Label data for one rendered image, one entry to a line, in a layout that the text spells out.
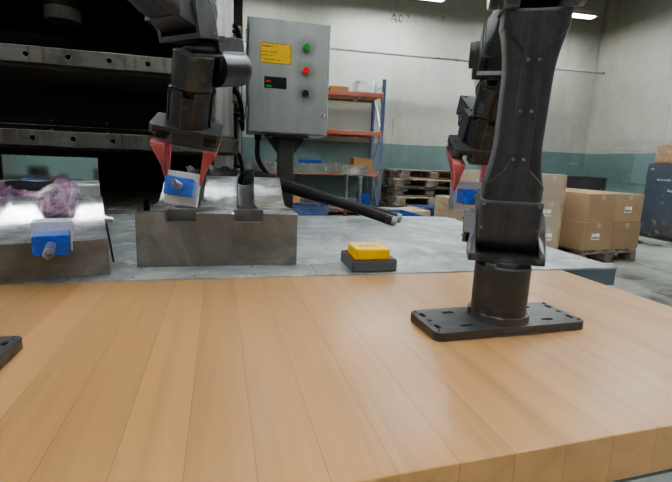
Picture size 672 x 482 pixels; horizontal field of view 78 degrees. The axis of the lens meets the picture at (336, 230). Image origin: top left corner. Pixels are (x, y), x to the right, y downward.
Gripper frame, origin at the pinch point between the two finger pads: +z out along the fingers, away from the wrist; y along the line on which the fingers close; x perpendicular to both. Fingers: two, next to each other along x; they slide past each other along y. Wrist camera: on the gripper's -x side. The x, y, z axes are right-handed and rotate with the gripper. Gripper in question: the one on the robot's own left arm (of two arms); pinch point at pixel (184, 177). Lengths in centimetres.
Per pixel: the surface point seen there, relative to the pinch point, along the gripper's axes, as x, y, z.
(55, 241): 13.7, 14.0, 6.1
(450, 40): -704, -337, -21
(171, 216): 0.1, 1.6, 7.6
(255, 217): -0.7, -12.5, 5.9
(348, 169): -332, -117, 115
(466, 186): -3, -51, -6
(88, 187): -25.3, 23.3, 17.8
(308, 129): -87, -31, 13
